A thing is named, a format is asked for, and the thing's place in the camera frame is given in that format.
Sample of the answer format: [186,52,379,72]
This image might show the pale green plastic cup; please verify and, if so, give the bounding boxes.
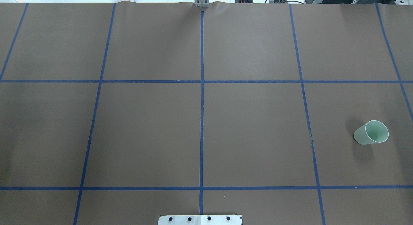
[353,120,389,145]

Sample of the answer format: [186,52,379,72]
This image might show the aluminium frame post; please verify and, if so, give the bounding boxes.
[194,0,210,8]

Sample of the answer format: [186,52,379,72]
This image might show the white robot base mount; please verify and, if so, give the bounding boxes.
[157,214,243,225]

